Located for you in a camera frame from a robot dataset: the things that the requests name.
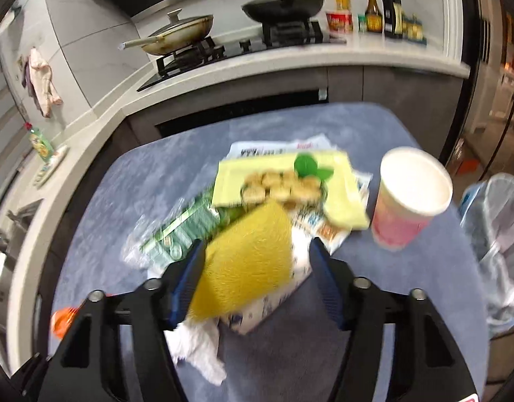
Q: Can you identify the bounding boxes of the small printed sachet wrapper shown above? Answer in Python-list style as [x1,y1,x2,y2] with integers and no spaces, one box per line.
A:
[290,170,373,256]

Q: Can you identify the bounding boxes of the yellow textured sponge cloth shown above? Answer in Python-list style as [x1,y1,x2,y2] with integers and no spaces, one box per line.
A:
[185,201,295,319]

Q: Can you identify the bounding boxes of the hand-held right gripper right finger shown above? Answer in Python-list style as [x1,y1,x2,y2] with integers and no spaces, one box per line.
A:
[309,238,479,402]

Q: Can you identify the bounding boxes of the green striped snack packet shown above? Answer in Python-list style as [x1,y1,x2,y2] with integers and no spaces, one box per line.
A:
[123,188,241,273]

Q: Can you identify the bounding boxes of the hanging white pink towel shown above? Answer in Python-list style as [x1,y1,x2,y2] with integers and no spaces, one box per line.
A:
[22,47,64,119]

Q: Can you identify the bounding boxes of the yellow cookie snack package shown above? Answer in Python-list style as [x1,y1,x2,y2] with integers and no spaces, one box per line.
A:
[211,151,370,231]

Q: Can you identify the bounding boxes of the orange plastic wrapper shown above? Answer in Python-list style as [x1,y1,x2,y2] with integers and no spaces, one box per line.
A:
[51,307,79,342]

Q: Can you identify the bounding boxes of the glass sliding door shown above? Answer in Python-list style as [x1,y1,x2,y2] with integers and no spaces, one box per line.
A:
[445,0,514,177]

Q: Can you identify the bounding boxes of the frying pan with glass lid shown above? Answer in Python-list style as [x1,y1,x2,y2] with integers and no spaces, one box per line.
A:
[123,8,214,56]

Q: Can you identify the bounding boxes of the trash bin with white liner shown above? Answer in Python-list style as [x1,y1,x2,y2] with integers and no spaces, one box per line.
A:
[458,172,514,340]

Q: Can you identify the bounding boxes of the condiment jar set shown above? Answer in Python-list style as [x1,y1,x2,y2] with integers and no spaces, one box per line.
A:
[401,12,428,47]

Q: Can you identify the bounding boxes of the black gas stove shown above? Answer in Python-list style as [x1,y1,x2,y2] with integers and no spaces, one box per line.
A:
[137,21,347,92]

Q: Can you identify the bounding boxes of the red instant noodle bowl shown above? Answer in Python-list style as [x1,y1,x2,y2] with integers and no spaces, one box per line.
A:
[326,10,354,34]

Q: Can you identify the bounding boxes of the black wok with lid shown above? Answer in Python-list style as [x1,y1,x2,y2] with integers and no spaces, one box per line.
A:
[241,0,326,23]

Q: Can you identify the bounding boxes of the blue table cloth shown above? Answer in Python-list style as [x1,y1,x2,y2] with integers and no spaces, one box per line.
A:
[47,103,490,402]

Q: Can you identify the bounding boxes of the white and blue printed bag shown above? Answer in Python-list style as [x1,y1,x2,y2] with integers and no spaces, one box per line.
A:
[217,226,314,336]

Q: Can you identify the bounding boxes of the green dish soap bottle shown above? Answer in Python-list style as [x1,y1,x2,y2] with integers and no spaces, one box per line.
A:
[25,122,56,162]

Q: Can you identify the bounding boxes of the white tissue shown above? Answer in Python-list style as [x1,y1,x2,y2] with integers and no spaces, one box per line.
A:
[165,318,228,386]

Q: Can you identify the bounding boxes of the white and pink paper cup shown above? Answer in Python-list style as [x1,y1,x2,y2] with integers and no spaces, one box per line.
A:
[371,146,454,252]

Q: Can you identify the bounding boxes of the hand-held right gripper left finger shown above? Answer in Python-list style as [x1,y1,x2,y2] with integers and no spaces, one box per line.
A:
[37,239,207,402]

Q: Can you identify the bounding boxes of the dark soy sauce bottle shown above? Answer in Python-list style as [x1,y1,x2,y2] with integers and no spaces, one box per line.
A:
[382,0,404,39]

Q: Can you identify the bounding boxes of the steel sink with faucet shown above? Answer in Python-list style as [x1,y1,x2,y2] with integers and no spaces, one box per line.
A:
[0,199,44,269]

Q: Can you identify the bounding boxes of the brown sauce bottle yellow cap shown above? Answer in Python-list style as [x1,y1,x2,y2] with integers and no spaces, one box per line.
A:
[364,0,384,33]

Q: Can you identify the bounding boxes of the grey kitchen cabinet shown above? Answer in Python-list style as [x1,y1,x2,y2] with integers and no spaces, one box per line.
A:
[328,65,467,160]

